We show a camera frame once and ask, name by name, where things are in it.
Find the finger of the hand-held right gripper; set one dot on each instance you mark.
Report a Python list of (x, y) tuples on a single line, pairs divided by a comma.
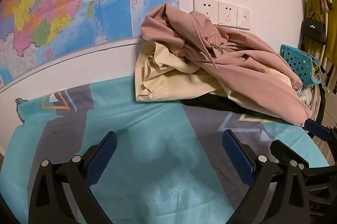
[(317, 129), (287, 151)]

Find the white crumpled bag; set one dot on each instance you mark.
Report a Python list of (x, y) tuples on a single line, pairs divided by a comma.
[(305, 97)]

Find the white wall switch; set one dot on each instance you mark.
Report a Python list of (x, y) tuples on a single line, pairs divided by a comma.
[(243, 17)]

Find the pink hoodie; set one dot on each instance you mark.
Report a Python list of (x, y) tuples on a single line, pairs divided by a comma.
[(250, 76)]

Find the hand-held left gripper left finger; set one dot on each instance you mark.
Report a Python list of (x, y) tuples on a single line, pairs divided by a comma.
[(102, 158)]

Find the yellow hanging garment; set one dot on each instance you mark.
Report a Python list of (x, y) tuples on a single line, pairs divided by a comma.
[(314, 3)]

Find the black handbag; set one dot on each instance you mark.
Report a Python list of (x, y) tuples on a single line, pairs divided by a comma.
[(313, 29)]

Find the teal grey patterned bed sheet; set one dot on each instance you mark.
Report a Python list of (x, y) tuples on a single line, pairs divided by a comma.
[(158, 147)]

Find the beige garment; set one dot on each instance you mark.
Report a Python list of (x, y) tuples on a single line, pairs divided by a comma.
[(168, 82)]

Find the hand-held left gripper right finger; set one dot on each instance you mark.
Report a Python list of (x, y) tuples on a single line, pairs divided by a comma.
[(237, 158)]

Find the colourful wall map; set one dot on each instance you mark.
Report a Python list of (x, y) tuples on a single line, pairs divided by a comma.
[(52, 3)]

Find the black garment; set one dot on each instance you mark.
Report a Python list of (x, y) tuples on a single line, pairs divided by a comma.
[(210, 103)]

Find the white wall socket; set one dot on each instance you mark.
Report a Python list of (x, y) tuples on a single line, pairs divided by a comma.
[(206, 10), (228, 13)]

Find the teal plastic basket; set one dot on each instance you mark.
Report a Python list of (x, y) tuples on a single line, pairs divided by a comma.
[(297, 60)]

